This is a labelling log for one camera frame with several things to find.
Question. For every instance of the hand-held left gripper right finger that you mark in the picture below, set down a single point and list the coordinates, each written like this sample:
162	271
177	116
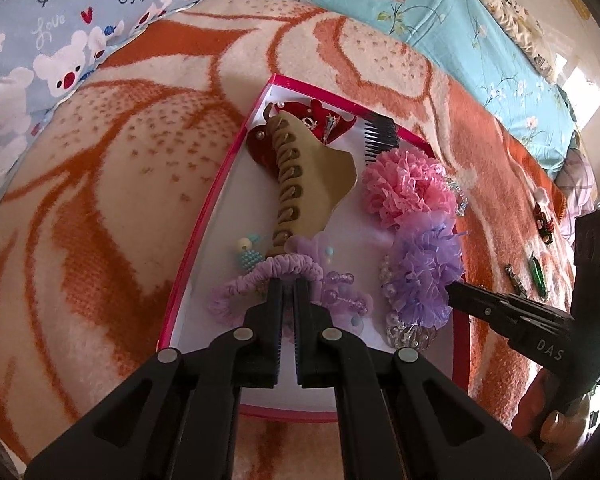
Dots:
302	310

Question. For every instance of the green hair clip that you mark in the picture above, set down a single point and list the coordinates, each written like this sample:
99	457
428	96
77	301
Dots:
537	275

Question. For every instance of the purple ruffle flower scrunchie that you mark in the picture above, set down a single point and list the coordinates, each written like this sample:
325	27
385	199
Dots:
425	270

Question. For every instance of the red box with white inside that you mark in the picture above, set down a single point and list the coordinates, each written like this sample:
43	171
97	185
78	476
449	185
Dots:
215	260

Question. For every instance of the red and black hair clip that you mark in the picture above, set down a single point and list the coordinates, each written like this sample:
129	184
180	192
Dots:
545	222

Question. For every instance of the black hair comb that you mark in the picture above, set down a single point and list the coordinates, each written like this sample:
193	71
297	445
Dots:
380	137

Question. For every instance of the person's right hand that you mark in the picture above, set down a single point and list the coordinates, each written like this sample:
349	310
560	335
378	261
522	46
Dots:
565	425

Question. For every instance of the small metal hair clip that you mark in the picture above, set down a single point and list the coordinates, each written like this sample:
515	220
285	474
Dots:
515	277

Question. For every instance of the orange and white blanket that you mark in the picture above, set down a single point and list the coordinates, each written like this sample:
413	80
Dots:
105	260

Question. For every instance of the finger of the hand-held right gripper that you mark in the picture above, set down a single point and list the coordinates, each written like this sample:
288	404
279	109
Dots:
525	302
472	305

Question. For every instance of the blue bear print pillow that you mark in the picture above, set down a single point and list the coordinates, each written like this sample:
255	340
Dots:
55	60

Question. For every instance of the cream floral pillow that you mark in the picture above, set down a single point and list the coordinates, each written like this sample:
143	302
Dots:
515	10

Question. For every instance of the lavender fabric scrunchie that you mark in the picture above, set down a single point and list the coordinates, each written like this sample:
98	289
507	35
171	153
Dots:
260	275

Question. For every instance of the teal floral bedsheet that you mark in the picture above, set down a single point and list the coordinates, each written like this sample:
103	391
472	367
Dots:
430	35

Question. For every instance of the red velvet bow hair clip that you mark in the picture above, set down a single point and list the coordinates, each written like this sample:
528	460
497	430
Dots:
330	120

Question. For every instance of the beige hair claw clip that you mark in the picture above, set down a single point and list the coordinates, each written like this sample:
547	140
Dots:
300	180

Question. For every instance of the purple plaid cloth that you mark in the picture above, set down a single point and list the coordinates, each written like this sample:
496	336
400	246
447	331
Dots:
580	185

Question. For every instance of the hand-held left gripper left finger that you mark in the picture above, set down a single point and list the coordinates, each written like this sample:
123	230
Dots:
275	310

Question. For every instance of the pink ruffle flower scrunchie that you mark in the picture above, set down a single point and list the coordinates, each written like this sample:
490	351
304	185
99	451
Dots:
410	185

